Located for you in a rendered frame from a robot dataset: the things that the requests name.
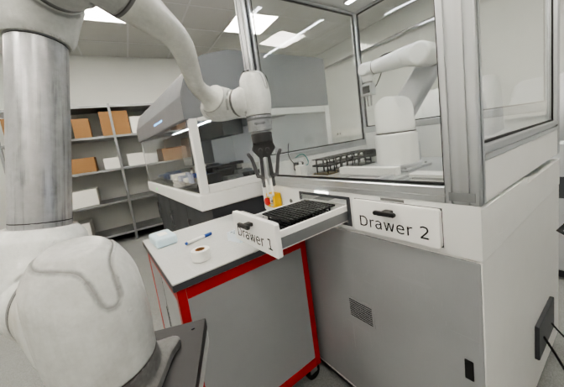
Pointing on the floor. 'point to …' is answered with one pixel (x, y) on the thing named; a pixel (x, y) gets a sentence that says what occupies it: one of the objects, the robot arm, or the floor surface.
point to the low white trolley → (240, 305)
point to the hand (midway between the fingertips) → (269, 186)
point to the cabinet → (436, 308)
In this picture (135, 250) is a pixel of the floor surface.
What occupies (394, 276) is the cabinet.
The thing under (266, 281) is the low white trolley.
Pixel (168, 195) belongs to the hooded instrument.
